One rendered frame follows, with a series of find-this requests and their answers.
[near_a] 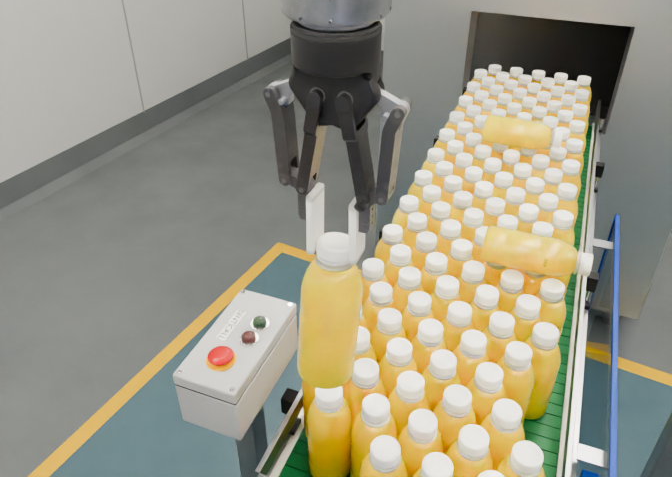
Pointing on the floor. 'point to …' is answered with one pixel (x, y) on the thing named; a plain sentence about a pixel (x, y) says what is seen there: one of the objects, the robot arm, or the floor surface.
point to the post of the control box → (252, 445)
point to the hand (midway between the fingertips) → (336, 225)
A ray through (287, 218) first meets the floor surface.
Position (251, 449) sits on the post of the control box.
